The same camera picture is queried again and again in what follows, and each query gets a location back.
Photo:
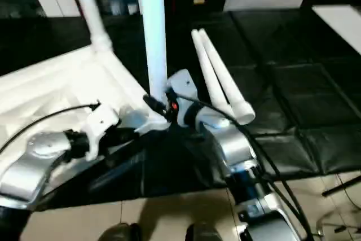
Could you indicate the white plastic table leg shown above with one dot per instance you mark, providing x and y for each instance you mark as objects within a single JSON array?
[
  {"x": 153, "y": 40},
  {"x": 210, "y": 69},
  {"x": 225, "y": 83}
]

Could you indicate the white plastic table top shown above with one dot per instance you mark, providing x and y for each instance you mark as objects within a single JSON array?
[{"x": 56, "y": 88}]

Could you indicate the white leg with black mark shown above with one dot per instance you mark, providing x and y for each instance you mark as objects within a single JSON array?
[{"x": 94, "y": 15}]

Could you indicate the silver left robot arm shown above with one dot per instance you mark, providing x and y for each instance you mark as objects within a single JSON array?
[{"x": 36, "y": 156}]

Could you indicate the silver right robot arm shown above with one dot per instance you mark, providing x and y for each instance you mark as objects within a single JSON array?
[{"x": 237, "y": 145}]

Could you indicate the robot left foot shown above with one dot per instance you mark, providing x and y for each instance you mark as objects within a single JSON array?
[{"x": 121, "y": 232}]

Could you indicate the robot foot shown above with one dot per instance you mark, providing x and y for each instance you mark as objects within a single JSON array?
[
  {"x": 203, "y": 232},
  {"x": 121, "y": 232}
]

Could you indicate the black work mat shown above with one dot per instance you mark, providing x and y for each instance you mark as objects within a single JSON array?
[{"x": 296, "y": 97}]

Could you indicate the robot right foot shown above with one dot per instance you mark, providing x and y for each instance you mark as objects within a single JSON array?
[{"x": 203, "y": 232}]

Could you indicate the black stand leg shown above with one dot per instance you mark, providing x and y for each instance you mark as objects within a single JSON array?
[{"x": 341, "y": 186}]

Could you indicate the white flat board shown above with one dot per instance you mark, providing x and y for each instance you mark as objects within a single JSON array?
[{"x": 341, "y": 23}]

